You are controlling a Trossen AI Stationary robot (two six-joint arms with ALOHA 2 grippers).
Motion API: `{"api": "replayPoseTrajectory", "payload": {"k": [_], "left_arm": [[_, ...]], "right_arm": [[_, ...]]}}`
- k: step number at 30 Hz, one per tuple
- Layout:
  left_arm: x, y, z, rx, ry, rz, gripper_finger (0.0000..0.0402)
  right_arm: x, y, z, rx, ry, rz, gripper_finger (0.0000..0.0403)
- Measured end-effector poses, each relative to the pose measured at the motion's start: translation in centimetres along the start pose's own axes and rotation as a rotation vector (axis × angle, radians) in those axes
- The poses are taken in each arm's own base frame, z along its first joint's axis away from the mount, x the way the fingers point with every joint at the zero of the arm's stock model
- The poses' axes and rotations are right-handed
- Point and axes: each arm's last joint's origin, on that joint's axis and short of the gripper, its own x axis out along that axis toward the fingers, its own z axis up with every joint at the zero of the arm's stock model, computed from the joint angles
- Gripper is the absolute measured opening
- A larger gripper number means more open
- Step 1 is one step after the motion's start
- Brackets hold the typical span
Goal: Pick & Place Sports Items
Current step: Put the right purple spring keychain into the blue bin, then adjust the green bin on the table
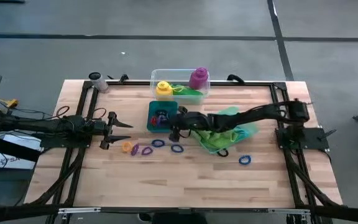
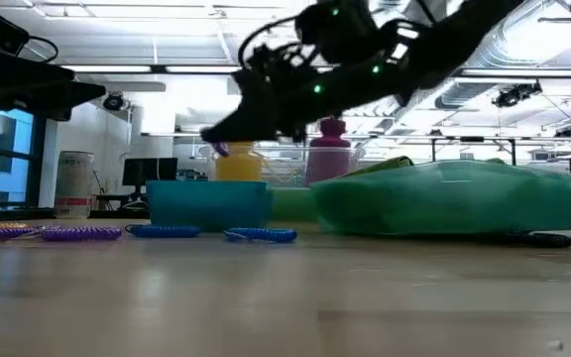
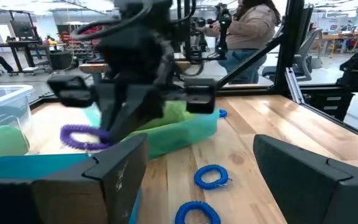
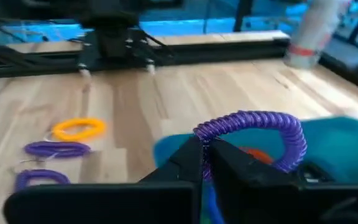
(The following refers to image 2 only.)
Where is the green sports bottle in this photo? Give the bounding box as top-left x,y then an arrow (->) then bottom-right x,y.
271,187 -> 316,223

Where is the yellow sports bottle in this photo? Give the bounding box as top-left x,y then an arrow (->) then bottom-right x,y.
214,141 -> 265,182

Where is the black ceiling dome camera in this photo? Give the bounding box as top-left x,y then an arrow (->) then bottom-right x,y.
102,91 -> 127,112

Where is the light teal translucent bin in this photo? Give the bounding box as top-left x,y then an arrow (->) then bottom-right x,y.
309,158 -> 571,237

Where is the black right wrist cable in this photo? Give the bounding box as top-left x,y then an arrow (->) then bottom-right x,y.
238,14 -> 316,65

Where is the black coil wristband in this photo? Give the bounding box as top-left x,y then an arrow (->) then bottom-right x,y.
525,231 -> 571,250

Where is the clear plastic bin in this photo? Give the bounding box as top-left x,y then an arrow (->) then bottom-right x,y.
198,145 -> 366,187

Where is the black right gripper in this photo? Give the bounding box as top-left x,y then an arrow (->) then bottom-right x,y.
199,54 -> 413,145

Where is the grey canister white label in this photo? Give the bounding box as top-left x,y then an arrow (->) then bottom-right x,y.
55,151 -> 96,220

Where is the blue coil wristband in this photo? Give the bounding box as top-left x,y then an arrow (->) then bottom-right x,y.
223,227 -> 298,245
124,223 -> 202,240

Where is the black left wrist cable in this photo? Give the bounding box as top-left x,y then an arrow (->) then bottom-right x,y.
17,35 -> 59,63

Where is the black computer monitor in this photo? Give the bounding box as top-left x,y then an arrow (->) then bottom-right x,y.
121,157 -> 178,188

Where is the long ceiling light strip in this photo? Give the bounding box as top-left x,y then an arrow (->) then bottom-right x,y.
60,63 -> 154,74
165,63 -> 242,74
458,67 -> 571,78

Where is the green towel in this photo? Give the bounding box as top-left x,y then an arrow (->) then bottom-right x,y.
347,155 -> 415,178

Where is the dark teal plastic bin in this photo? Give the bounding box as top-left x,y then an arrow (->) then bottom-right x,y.
146,180 -> 273,233

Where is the magenta sports bottle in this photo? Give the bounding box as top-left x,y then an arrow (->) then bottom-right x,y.
305,117 -> 352,185

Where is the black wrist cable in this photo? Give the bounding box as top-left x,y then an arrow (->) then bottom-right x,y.
17,35 -> 59,63
238,14 -> 316,65

